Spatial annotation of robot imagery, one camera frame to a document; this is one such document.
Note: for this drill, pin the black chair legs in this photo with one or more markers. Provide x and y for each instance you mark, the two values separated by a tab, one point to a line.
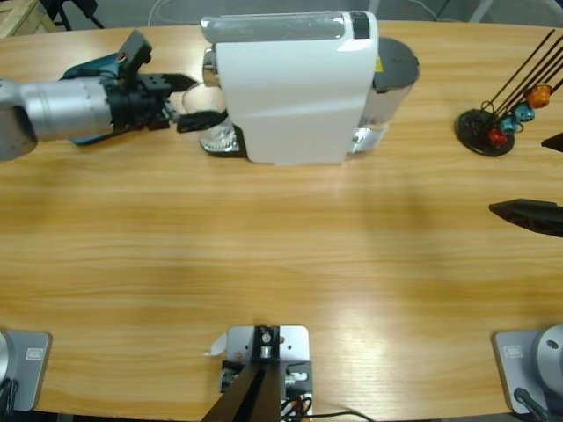
70	5

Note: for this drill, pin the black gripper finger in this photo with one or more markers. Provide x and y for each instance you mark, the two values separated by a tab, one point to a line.
182	82
200	121
536	215
556	144

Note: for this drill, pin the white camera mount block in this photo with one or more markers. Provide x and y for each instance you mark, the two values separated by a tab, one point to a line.
294	347

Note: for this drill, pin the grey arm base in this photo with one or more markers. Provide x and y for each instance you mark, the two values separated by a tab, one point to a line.
510	373
31	373

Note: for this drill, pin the orange coffee capsule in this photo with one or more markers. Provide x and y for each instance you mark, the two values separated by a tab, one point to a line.
539	96

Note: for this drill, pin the clear glass cup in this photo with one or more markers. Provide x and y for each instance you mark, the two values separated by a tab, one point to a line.
222	140

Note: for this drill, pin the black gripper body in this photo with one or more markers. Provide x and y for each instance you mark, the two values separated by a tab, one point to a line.
136	103

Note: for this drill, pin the dark camera post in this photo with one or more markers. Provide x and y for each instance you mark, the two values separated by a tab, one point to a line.
255	395

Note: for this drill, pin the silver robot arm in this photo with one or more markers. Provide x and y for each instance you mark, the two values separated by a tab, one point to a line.
61	110

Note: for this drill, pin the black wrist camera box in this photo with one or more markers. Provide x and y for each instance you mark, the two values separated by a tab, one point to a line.
134	55

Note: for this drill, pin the white capsule coffee machine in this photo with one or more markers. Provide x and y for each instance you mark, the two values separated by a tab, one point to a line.
290	96

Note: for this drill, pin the black capsule holder stand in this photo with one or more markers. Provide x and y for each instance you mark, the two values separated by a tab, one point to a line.
475	132

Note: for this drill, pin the blue coffee capsule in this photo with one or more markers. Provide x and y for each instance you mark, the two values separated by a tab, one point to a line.
509	124
524	112

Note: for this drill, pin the black coffee machine drip tray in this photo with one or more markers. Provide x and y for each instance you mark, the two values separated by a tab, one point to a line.
239	149

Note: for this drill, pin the teal plastic tray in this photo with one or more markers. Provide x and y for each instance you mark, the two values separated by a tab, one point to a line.
94	66

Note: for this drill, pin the grey translucent machine lever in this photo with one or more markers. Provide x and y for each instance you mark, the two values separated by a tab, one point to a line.
272	27

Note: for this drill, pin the white tape tag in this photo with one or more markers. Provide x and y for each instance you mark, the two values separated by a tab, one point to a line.
217	345

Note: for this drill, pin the red coffee capsule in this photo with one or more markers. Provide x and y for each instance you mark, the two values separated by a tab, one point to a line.
497	137

